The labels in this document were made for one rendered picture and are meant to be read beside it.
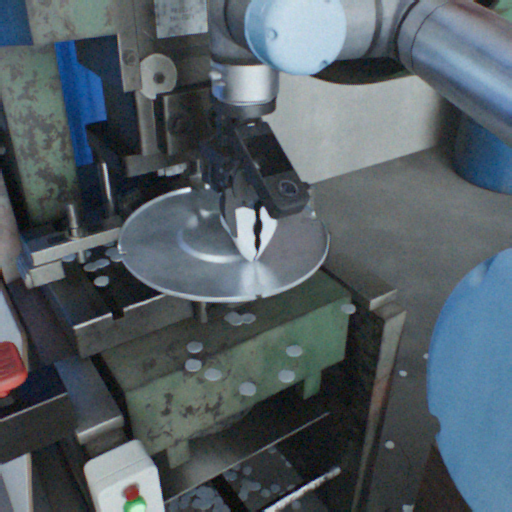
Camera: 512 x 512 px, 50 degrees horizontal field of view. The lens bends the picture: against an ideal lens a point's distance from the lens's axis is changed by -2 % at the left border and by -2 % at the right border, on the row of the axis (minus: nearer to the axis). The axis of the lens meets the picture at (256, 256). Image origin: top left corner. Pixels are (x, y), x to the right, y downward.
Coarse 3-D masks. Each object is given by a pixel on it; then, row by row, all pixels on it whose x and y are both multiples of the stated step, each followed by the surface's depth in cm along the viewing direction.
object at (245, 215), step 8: (240, 208) 66; (248, 208) 66; (240, 216) 66; (248, 216) 67; (224, 224) 71; (240, 224) 67; (248, 224) 67; (240, 232) 67; (248, 232) 68; (240, 240) 68; (248, 240) 69; (240, 248) 69; (248, 248) 69; (248, 256) 71
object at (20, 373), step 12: (0, 348) 61; (12, 348) 62; (0, 360) 60; (12, 360) 60; (0, 372) 58; (12, 372) 58; (24, 372) 59; (0, 384) 57; (12, 384) 58; (0, 396) 61
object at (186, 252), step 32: (192, 192) 87; (128, 224) 79; (160, 224) 79; (192, 224) 78; (288, 224) 80; (320, 224) 80; (128, 256) 73; (160, 256) 73; (192, 256) 73; (224, 256) 72; (288, 256) 73; (320, 256) 73; (160, 288) 66; (192, 288) 67; (224, 288) 67; (288, 288) 67
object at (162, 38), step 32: (160, 0) 66; (192, 0) 68; (160, 32) 68; (192, 32) 70; (160, 64) 68; (192, 64) 72; (128, 96) 71; (160, 96) 69; (192, 96) 71; (128, 128) 75; (160, 128) 72; (192, 128) 73
